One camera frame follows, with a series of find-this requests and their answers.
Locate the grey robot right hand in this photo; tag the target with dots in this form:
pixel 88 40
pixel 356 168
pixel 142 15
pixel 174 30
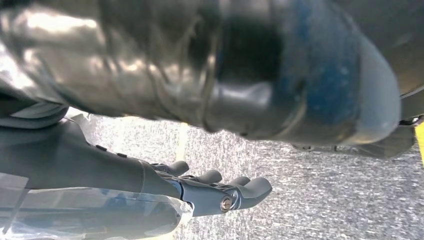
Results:
pixel 198 66

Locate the yellow floor tape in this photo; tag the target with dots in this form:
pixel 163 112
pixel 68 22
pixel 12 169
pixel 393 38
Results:
pixel 420 142

